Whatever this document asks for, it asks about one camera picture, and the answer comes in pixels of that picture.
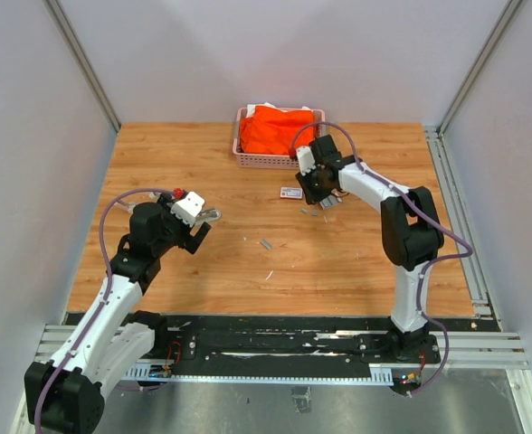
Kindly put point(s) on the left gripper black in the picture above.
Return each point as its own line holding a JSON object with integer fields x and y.
{"x": 188, "y": 241}

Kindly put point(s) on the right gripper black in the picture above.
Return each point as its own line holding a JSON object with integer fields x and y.
{"x": 310, "y": 196}

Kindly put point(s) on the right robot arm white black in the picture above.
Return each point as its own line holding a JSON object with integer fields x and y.
{"x": 409, "y": 233}

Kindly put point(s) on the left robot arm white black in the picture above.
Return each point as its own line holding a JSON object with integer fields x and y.
{"x": 67, "y": 393}

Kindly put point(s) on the orange cloth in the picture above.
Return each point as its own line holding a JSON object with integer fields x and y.
{"x": 271, "y": 132}

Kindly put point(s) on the pink plastic basket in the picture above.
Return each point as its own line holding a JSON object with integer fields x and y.
{"x": 263, "y": 161}

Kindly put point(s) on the white paper in basket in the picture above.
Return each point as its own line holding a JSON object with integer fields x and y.
{"x": 251, "y": 108}

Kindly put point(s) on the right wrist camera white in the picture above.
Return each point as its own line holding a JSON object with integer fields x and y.
{"x": 306, "y": 160}

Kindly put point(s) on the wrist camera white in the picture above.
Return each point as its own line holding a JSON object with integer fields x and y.
{"x": 188, "y": 208}
{"x": 306, "y": 160}

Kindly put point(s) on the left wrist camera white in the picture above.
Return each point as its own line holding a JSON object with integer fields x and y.
{"x": 188, "y": 208}

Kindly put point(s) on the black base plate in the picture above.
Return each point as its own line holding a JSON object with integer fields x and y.
{"x": 196, "y": 340}

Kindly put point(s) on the grey slotted cable duct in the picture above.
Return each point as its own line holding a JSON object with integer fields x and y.
{"x": 323, "y": 372}

